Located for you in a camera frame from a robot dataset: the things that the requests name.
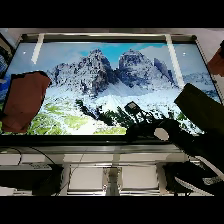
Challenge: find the black garment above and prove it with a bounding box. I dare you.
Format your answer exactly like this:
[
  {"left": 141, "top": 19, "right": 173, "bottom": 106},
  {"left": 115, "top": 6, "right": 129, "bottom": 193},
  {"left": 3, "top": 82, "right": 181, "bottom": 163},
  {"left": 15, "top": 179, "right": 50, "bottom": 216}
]
[{"left": 173, "top": 82, "right": 224, "bottom": 136}]

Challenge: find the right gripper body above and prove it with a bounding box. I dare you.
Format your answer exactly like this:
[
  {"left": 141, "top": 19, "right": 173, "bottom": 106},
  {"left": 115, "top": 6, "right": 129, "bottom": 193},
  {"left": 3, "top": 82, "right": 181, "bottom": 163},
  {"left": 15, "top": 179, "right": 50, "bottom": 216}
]
[{"left": 125, "top": 120, "right": 158, "bottom": 142}]

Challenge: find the red-brown garment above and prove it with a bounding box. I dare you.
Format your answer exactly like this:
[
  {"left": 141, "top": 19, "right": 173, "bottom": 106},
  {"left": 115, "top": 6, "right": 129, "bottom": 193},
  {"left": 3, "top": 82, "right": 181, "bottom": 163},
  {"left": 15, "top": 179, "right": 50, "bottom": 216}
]
[{"left": 207, "top": 39, "right": 224, "bottom": 78}]

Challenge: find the brown garment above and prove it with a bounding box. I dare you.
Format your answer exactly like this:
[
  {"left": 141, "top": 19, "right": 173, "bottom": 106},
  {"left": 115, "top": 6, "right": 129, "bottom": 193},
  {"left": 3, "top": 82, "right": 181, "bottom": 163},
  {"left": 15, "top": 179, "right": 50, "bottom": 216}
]
[{"left": 0, "top": 70, "right": 53, "bottom": 134}]

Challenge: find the black cable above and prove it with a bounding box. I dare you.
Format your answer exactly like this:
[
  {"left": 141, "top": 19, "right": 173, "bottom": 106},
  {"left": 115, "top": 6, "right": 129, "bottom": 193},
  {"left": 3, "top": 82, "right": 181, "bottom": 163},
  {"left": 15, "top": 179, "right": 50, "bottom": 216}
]
[{"left": 27, "top": 145, "right": 69, "bottom": 193}]

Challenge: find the silver frame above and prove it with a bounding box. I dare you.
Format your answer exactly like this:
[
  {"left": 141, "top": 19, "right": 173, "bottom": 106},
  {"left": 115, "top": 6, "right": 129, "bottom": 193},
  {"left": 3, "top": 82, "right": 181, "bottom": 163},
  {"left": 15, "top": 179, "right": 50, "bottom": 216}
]
[{"left": 0, "top": 143, "right": 224, "bottom": 197}]

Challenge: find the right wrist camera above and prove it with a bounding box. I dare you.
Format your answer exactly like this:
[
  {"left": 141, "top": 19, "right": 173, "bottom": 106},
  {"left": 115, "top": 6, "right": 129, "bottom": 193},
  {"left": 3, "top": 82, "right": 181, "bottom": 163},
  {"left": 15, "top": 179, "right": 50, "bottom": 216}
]
[{"left": 124, "top": 101, "right": 148, "bottom": 124}]

